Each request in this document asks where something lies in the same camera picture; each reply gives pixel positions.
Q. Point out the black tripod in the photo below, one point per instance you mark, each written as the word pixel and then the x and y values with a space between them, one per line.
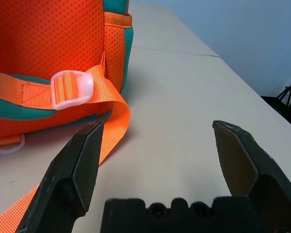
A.
pixel 288 91

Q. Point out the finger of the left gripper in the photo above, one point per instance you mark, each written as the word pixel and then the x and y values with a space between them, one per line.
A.
pixel 257 170
pixel 63 184

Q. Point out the orange and teal backpack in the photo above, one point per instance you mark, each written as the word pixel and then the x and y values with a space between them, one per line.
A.
pixel 38 43

